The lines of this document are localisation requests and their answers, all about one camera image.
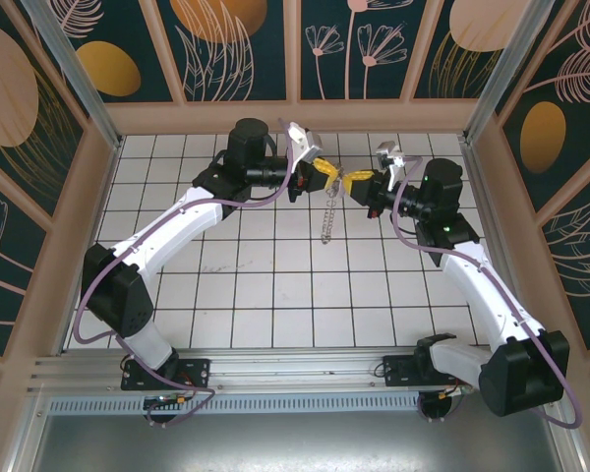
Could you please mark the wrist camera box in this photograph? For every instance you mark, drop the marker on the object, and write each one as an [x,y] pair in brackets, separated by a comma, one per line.
[387,151]
[312,147]

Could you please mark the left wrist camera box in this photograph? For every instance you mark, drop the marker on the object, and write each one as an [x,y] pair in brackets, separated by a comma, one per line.
[312,147]

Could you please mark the grey metal sheet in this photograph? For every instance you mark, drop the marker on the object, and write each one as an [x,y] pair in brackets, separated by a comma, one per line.
[295,447]

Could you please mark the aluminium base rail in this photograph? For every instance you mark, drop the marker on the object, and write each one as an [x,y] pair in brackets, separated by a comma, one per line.
[295,373]

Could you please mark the panel large pale circle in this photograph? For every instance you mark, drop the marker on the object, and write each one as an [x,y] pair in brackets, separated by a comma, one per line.
[5,88]

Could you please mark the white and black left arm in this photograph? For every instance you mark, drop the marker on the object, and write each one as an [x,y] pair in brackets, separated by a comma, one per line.
[177,228]

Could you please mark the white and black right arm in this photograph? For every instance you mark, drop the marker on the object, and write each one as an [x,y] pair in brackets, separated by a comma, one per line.
[487,295]

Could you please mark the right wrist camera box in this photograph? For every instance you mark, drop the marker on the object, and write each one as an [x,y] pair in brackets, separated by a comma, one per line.
[387,151]

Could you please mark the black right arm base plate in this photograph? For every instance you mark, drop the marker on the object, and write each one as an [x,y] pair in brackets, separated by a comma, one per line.
[398,373]

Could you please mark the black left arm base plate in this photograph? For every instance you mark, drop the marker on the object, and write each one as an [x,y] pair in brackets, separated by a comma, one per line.
[196,373]

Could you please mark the panel orange oval pink feathers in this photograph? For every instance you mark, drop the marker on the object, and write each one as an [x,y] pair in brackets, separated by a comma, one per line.
[543,137]

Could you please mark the panel orange circle with leaves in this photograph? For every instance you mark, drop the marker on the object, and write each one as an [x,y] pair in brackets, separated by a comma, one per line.
[211,29]

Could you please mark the panel with pink flowers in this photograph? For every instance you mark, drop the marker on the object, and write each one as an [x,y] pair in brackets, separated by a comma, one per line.
[373,74]

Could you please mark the panel with orange oval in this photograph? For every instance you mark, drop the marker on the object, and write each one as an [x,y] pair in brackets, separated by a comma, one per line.
[108,69]

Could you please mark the panel with pink feathers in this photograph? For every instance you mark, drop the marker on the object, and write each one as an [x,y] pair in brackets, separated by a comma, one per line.
[585,265]

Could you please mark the panel pale circle gold lines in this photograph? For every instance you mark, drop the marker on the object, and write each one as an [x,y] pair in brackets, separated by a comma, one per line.
[472,24]

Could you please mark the aluminium corner post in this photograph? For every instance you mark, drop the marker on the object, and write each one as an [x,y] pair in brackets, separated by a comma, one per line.
[506,74]
[81,78]

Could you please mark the aluminium table edge rail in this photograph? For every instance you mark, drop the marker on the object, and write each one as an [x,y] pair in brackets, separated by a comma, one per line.
[476,167]

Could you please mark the panel single pink flower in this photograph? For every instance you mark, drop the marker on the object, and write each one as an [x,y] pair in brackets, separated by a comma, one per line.
[10,275]

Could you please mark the controller board with connectors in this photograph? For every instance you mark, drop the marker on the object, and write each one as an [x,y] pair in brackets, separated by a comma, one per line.
[167,400]

